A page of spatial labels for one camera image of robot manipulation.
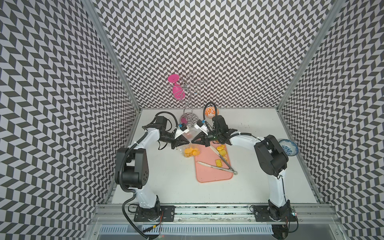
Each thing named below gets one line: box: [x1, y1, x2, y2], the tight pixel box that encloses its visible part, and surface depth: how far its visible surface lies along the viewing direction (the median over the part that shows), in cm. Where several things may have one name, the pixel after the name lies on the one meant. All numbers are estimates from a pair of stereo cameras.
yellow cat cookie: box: [216, 144, 225, 151], surface depth 97 cm
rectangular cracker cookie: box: [215, 159, 223, 168], surface depth 92 cm
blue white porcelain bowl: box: [279, 139, 299, 156], surface depth 95 cm
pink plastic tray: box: [194, 146, 233, 183], surface depth 91 cm
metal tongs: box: [196, 145, 238, 175], surface depth 90 cm
